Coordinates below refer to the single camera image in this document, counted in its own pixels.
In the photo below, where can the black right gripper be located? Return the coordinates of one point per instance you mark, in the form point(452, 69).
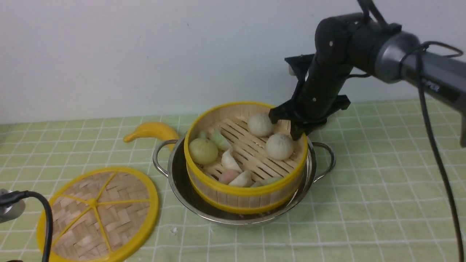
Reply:
point(317, 97)

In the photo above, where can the yellow bamboo steamer basket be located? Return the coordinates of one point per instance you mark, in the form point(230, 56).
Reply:
point(249, 152)

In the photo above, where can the yellow bamboo steamer lid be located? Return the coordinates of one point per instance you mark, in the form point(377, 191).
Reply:
point(105, 215)

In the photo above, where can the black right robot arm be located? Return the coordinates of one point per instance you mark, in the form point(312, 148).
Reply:
point(380, 50)

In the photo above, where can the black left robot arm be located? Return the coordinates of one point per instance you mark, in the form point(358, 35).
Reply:
point(12, 205)

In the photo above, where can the stainless steel pot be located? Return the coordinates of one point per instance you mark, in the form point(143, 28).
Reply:
point(178, 179)

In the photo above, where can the white toy bun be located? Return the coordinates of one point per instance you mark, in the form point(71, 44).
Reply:
point(279, 146)
point(260, 125)

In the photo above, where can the white toy dumpling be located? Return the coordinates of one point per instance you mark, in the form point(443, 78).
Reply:
point(228, 161)
point(242, 180)

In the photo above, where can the pink toy dumpling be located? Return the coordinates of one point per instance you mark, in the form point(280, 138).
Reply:
point(228, 176)

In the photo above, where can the green toy bun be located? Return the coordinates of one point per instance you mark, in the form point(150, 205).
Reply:
point(203, 151)

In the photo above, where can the green checkered tablecloth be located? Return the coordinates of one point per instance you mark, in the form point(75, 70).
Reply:
point(383, 202)

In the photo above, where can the yellow toy banana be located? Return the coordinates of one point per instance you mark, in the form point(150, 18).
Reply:
point(157, 130)

